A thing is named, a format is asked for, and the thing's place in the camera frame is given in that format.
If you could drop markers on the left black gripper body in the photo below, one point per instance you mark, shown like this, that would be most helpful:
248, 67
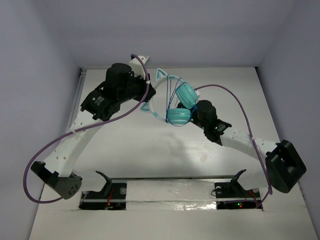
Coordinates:
149, 89

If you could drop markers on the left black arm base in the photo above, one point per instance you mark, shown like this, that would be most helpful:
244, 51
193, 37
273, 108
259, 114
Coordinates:
112, 197

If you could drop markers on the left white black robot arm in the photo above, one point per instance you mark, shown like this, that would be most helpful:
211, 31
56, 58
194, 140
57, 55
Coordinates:
105, 104

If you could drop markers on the aluminium rail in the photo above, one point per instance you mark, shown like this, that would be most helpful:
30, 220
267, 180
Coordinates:
172, 178

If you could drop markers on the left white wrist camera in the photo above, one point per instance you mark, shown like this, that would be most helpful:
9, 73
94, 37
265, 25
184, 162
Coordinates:
136, 65

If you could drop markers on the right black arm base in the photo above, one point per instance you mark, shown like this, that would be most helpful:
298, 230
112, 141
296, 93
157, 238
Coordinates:
231, 196

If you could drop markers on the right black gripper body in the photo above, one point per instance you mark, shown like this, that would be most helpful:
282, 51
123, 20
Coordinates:
196, 121

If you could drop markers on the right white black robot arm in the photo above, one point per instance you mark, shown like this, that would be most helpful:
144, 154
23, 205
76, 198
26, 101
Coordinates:
283, 164

